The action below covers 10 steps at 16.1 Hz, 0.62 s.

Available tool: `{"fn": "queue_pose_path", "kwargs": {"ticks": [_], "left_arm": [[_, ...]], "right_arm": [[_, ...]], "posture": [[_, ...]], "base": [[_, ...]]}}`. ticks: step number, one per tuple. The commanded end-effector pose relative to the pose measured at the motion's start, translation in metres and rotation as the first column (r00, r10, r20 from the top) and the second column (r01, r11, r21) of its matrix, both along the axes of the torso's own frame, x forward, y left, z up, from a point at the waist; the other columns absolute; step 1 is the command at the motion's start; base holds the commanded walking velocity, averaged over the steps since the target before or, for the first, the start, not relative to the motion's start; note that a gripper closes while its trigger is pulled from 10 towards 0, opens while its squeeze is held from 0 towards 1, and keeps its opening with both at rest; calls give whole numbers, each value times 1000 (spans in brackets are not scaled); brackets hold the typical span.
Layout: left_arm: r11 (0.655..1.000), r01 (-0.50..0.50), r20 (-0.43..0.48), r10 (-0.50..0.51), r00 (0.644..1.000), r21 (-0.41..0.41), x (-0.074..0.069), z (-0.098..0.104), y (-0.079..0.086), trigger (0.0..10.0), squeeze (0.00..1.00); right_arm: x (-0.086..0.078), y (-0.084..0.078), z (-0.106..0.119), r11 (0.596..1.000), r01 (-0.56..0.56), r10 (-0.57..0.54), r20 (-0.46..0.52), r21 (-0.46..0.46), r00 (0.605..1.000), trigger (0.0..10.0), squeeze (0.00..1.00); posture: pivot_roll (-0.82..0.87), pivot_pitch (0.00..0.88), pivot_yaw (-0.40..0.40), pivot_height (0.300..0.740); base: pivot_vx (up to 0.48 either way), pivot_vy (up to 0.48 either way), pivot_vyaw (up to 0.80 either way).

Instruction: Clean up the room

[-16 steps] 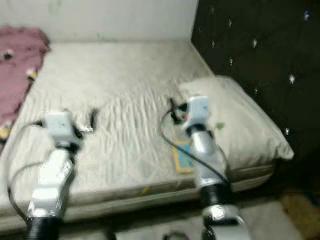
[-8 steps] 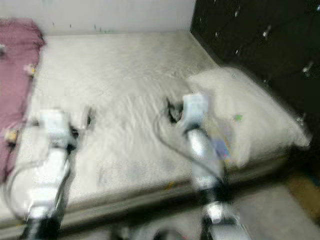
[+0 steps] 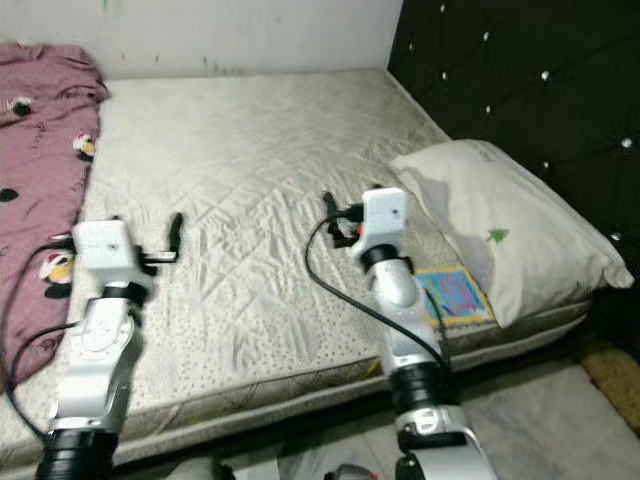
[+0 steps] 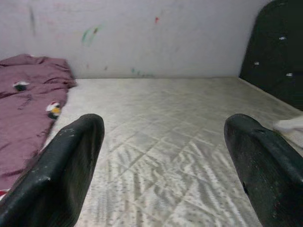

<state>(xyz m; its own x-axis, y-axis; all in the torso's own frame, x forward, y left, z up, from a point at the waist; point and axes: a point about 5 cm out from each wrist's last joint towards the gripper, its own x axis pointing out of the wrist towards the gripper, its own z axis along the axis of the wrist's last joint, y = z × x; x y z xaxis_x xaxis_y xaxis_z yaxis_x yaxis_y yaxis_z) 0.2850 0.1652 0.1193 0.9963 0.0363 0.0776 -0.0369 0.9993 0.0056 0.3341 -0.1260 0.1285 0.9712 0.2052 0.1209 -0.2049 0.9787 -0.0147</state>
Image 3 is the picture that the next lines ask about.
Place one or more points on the blue book with yellow border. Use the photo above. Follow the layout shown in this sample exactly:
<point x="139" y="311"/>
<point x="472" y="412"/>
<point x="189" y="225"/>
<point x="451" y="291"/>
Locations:
<point x="455" y="295"/>

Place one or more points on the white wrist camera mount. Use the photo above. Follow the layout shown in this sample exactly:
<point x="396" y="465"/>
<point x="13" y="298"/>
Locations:
<point x="105" y="250"/>
<point x="385" y="215"/>

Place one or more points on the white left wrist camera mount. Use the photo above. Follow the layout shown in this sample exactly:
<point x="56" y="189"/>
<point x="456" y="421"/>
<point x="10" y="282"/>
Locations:
<point x="105" y="250"/>

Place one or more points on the brown floor rug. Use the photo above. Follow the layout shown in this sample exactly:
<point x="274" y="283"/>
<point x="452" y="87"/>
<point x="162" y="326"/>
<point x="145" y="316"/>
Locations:
<point x="610" y="375"/>

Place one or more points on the black tufted headboard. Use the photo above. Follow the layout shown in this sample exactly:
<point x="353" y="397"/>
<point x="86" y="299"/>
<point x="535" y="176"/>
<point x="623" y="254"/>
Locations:
<point x="510" y="70"/>

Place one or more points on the silver robot right leg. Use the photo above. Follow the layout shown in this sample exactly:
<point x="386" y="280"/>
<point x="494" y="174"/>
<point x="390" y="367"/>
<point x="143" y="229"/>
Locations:
<point x="352" y="472"/>

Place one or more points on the white pillow with green tree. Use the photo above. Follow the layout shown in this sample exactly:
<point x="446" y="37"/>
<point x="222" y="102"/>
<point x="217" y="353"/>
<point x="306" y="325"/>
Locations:
<point x="520" y="230"/>

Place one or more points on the grey quilted mattress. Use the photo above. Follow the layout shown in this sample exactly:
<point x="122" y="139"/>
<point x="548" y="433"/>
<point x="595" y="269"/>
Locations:
<point x="260" y="180"/>

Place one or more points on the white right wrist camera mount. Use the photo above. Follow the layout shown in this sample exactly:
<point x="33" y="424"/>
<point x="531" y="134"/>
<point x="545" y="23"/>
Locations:
<point x="385" y="215"/>

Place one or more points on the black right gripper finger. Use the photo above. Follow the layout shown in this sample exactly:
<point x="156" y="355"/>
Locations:
<point x="330" y="210"/>

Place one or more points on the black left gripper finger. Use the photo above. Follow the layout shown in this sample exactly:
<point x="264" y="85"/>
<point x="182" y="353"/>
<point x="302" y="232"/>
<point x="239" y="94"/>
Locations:
<point x="176" y="235"/>

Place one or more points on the purple blanket with cartoon print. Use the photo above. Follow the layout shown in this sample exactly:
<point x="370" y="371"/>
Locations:
<point x="40" y="200"/>

